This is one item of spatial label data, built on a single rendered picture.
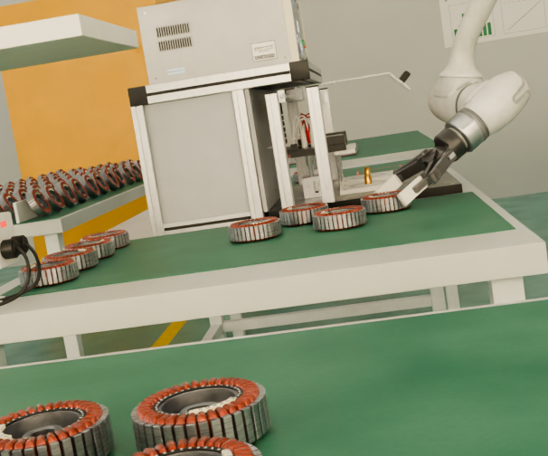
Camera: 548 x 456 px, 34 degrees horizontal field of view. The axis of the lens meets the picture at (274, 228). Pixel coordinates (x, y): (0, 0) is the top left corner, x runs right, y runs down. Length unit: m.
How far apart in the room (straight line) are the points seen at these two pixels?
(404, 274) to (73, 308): 0.54
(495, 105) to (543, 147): 5.76
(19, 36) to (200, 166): 0.82
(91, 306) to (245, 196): 0.79
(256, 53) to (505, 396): 1.66
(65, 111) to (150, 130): 3.94
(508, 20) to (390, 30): 0.96
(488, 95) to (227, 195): 0.66
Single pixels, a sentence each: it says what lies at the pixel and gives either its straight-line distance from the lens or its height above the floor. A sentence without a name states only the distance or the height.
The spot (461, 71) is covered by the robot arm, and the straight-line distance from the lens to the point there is 2.25.
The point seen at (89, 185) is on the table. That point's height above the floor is 0.81.
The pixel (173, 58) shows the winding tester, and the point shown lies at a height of 1.18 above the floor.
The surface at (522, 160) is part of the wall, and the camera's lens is 7.84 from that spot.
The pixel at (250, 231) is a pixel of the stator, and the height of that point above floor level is 0.77.
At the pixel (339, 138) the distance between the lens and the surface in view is 2.36.
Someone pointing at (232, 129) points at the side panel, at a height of 0.98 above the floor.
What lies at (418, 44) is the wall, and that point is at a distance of 7.73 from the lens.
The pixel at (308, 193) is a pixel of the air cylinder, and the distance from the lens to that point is 2.36.
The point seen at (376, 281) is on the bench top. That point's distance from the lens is 1.44.
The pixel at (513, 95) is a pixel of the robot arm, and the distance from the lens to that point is 2.14.
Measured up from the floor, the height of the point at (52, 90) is 1.36.
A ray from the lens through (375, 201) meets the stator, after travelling 2.00.
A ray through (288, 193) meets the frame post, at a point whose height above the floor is 0.81.
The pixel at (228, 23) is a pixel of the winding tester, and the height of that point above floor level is 1.24.
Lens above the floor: 1.01
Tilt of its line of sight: 7 degrees down
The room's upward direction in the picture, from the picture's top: 9 degrees counter-clockwise
